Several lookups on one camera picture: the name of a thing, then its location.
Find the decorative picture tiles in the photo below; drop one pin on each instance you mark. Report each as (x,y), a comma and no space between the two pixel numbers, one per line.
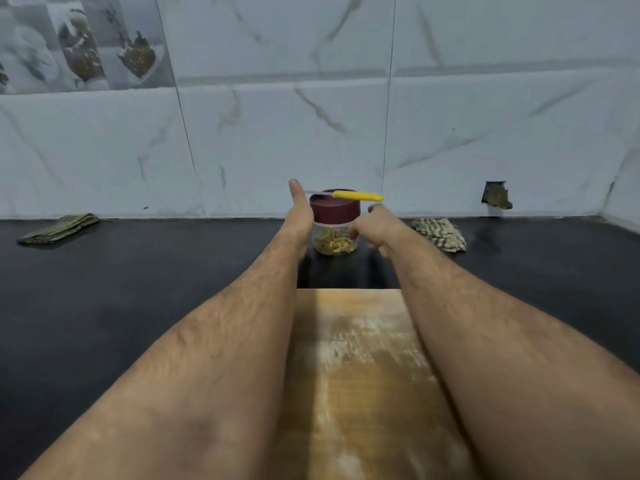
(85,40)

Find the person's right hand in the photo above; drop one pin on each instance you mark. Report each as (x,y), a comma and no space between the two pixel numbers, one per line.
(380,231)

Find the person's left hand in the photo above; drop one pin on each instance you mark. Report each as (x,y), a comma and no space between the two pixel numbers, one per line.
(296,223)

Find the wooden cutting board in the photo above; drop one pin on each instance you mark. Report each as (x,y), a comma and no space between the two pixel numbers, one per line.
(360,395)

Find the folded green cloth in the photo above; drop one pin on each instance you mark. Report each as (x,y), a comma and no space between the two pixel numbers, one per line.
(58,230)

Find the black countertop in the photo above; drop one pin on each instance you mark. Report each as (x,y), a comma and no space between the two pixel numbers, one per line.
(100,305)

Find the pile of ginger strips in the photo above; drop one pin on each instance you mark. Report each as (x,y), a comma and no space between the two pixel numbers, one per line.
(336,242)

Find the patterned cloth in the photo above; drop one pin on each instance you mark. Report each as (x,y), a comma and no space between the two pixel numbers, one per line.
(440,235)

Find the person's right forearm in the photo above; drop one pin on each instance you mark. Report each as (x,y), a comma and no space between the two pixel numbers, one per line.
(520,375)

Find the person's left forearm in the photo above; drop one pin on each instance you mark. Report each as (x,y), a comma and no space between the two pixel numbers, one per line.
(180,385)

